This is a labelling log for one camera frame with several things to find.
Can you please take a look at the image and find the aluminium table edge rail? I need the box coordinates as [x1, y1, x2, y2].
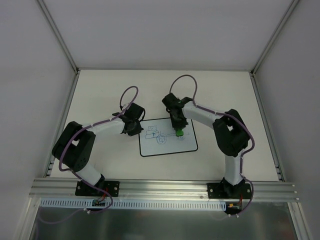
[42, 70, 81, 178]
[249, 72, 286, 182]

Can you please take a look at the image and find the white slotted cable duct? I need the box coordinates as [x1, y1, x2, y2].
[39, 197, 227, 212]

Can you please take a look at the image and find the right aluminium table edge rail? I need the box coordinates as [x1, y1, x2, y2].
[249, 72, 286, 182]

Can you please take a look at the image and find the left aluminium table edge rail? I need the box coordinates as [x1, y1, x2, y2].
[42, 70, 81, 178]

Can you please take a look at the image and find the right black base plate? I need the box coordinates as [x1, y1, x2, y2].
[206, 181, 252, 200]

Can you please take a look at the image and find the aluminium frame post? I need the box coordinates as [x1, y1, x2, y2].
[35, 0, 79, 74]
[250, 0, 300, 76]

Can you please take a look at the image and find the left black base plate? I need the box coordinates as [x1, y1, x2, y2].
[75, 180, 120, 197]

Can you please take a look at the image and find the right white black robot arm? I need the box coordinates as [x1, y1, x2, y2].
[162, 93, 251, 199]

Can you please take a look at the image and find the left aluminium frame post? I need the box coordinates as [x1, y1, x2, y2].
[35, 0, 79, 74]

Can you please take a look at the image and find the green felt whiteboard eraser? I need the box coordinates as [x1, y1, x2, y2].
[175, 128, 184, 137]

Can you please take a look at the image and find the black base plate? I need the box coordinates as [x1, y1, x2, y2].
[75, 180, 120, 197]
[206, 181, 252, 200]

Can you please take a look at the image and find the right aluminium frame post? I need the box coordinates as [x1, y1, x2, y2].
[250, 0, 300, 76]

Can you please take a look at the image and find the aluminium mounting rail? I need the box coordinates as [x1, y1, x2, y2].
[28, 177, 300, 202]

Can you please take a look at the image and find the small black-framed whiteboard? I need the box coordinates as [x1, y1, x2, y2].
[139, 117, 198, 157]

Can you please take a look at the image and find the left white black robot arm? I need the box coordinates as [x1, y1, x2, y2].
[51, 103, 146, 197]

